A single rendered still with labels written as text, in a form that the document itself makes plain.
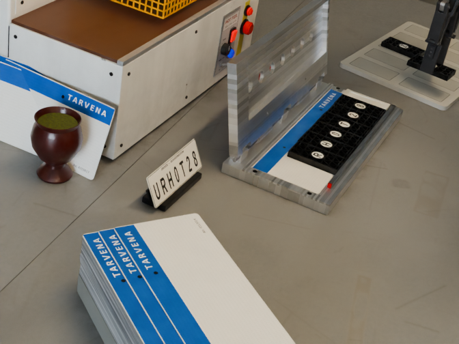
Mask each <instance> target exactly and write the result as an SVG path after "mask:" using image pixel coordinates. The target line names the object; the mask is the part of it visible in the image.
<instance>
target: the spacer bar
mask: <svg viewBox="0 0 459 344"><path fill-rule="evenodd" d="M343 94H344V95H347V96H350V97H352V98H356V99H357V100H361V101H364V102H366V103H369V104H372V105H374V106H378V107H380V108H382V109H386V111H387V110H388V108H389V107H390V104H388V103H386V102H383V101H380V100H377V99H375V98H371V97H369V96H366V95H363V94H360V93H358V92H355V91H352V90H350V89H347V90H346V91H345V92H344V93H343Z"/></svg>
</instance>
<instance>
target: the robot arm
mask: <svg viewBox="0 0 459 344"><path fill-rule="evenodd" d="M458 23H459V0H438V1H437V3H436V11H435V13H434V17H433V20H432V24H431V26H430V30H429V33H428V37H427V39H426V40H425V42H427V43H428V45H427V48H426V51H425V54H424V56H423V61H422V63H421V67H420V70H421V71H423V72H426V73H428V74H433V73H434V69H435V67H436V63H440V64H443V63H444V60H445V57H446V54H447V51H448V48H449V44H450V42H451V39H454V38H455V37H456V35H454V34H453V33H455V32H456V30H457V27H458Z"/></svg>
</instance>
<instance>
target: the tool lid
mask: <svg viewBox="0 0 459 344"><path fill-rule="evenodd" d="M309 34H310V35H309ZM328 38H329V0H313V1H311V2H310V3H308V4H307V5H306V6H304V7H303V8H301V9H300V10H299V11H297V12H296V13H295V14H293V15H292V16H291V17H289V18H288V19H286V20H285V21H283V22H282V23H281V24H280V25H278V26H277V27H275V28H274V29H273V30H272V31H270V32H268V33H267V34H266V35H265V36H263V37H262V38H260V39H259V40H258V41H257V42H255V43H253V44H252V45H251V46H250V47H248V48H247V49H245V50H244V51H243V52H241V53H240V54H239V55H237V56H235V58H233V59H232V60H230V61H229V62H227V95H228V126H229V156H233V157H237V158H238V157H239V156H240V155H241V154H242V149H243V147H245V146H246V145H249V146H251V145H252V144H253V143H254V142H255V141H256V140H257V139H258V141H257V142H256V143H259V142H260V141H261V140H262V139H263V138H264V137H265V136H266V135H267V134H268V133H269V132H270V131H271V130H272V129H273V124H274V123H275V122H276V121H277V120H278V119H279V118H280V117H281V116H282V115H283V114H284V109H285V108H286V107H287V108H291V107H292V106H293V105H294V104H295V103H296V102H297V104H296V105H295V106H298V105H299V104H300V103H301V102H302V101H303V100H304V99H305V98H306V97H307V96H308V95H309V94H310V91H309V90H310V89H311V88H312V87H313V86H314V85H315V84H316V83H317V82H318V77H319V76H325V75H326V74H327V57H328ZM300 43H301V45H300ZM291 49H292V50H291ZM290 51H291V53H290ZM280 59H281V63H280ZM270 65H271V69H270ZM259 75H260V79H259Z"/></svg>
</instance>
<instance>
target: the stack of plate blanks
mask: <svg viewBox="0 0 459 344"><path fill-rule="evenodd" d="M98 232H99V231H97V232H92V233H85V234H83V239H82V246H81V254H80V263H81V266H80V270H79V277H78V285H77V292H78V294H79V296H80V298H81V299H82V301H83V303H84V305H85V308H86V309H87V312H88V313H89V315H90V317H91V319H92V321H93V323H94V325H95V327H96V329H97V331H98V332H99V334H100V336H101V338H102V340H103V342H104V344H163V342H162V340H161V338H160V337H159V335H158V333H157V332H156V330H155V329H154V326H153V325H152V323H151V321H150V320H149V318H148V316H147V315H146V313H145V311H144V310H143V308H142V306H141V305H140V303H139V301H138V299H137V298H136V296H135V294H134V293H133V291H132V289H131V288H130V286H129V284H128V283H127V281H126V279H125V278H124V276H123V274H122V273H121V271H120V269H119V268H118V266H117V264H116V262H115V261H114V259H113V258H112V256H111V254H110V252H109V251H108V249H107V247H106V246H105V243H104V242H103V241H102V239H101V237H100V236H99V234H98Z"/></svg>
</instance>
